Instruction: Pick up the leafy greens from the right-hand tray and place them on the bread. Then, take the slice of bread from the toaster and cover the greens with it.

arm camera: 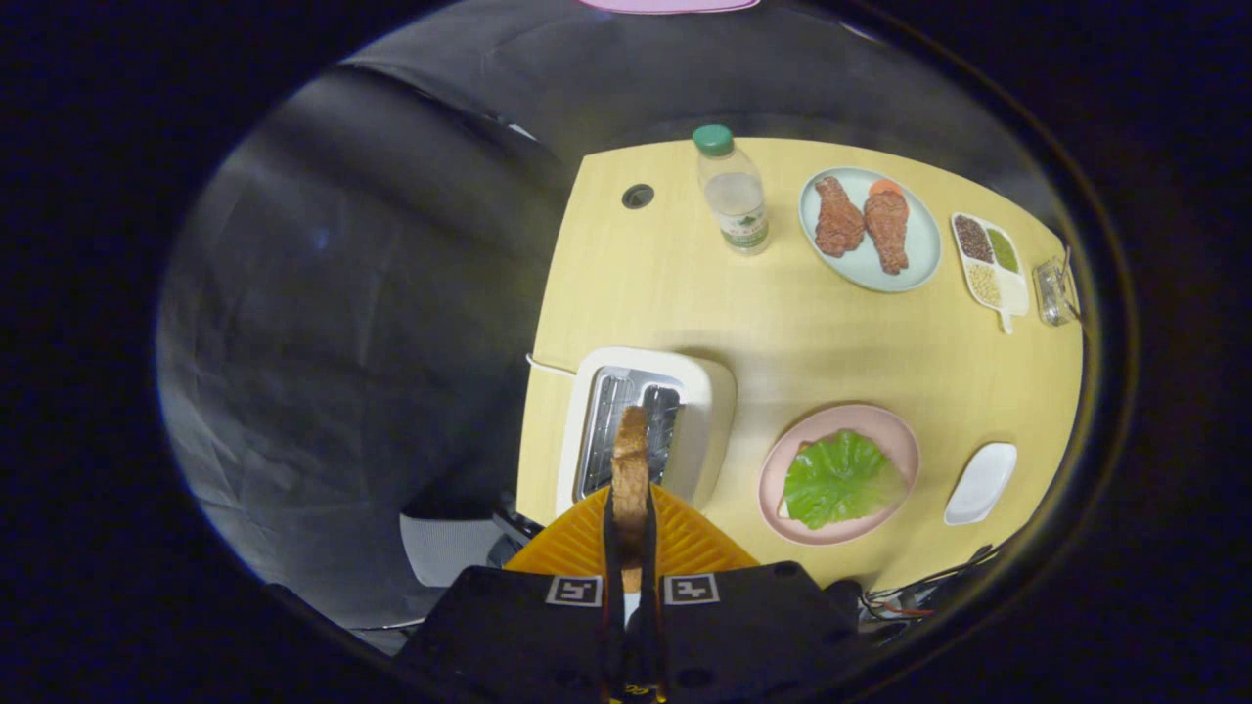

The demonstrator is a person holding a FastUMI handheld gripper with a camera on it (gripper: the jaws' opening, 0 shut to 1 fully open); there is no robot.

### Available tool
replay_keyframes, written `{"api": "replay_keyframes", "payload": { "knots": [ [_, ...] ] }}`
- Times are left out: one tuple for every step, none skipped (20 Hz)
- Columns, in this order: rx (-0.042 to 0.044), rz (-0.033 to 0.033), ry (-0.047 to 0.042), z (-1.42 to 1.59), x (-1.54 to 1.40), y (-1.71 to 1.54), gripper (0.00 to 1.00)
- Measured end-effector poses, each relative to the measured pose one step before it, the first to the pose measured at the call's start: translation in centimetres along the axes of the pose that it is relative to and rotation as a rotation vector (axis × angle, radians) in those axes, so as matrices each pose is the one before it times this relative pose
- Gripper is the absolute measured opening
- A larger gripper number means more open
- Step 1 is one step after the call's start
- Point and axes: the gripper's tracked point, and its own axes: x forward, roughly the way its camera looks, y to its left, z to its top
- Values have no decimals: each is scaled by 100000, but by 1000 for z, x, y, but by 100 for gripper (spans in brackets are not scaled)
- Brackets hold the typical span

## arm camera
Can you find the pink round plate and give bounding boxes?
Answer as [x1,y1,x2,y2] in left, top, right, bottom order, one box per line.
[758,403,921,547]

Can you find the light blue plate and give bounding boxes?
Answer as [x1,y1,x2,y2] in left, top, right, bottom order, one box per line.
[798,167,942,294]

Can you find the white divided condiment tray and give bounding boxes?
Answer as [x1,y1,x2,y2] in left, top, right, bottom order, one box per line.
[951,212,1031,335]

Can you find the bundle of cables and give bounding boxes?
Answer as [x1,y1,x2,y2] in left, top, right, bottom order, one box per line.
[861,548,999,622]

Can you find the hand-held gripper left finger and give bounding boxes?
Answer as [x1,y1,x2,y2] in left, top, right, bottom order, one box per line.
[391,486,632,704]

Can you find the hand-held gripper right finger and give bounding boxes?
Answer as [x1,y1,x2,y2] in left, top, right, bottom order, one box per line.
[641,484,872,704]

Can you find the metal wire utensil basket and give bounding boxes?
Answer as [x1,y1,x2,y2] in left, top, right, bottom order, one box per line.
[1034,246,1082,327]

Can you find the white square plate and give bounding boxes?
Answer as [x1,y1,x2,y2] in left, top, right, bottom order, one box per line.
[944,442,1018,527]

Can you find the clear plastic water bottle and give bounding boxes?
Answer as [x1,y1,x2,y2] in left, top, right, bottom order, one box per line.
[693,124,771,257]

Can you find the brown meat patty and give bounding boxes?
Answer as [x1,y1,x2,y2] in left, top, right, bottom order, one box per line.
[864,189,911,276]
[814,176,867,259]

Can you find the green lettuce leaf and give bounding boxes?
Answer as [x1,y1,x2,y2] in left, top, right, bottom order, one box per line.
[782,428,906,531]

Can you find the cream white toaster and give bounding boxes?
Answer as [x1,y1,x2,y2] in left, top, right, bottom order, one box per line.
[556,346,738,517]

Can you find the toasted bread slice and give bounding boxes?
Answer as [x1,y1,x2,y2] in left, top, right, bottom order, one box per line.
[611,406,651,593]

